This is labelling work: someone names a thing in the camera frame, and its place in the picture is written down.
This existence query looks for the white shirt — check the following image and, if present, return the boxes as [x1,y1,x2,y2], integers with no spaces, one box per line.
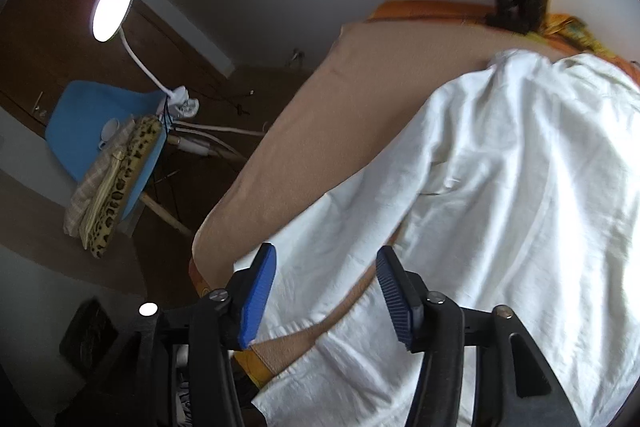
[257,50,639,426]

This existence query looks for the leopard print cloth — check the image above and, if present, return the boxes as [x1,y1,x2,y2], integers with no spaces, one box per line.
[80,115,162,259]

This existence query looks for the beige checked folded cloth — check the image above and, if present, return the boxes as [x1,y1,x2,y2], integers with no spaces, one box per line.
[63,117,136,249]

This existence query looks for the blue chair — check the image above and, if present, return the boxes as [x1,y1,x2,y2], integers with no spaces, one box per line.
[44,79,168,223]

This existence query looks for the white gooseneck desk lamp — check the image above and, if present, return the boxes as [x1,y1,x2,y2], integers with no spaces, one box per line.
[89,0,200,119]

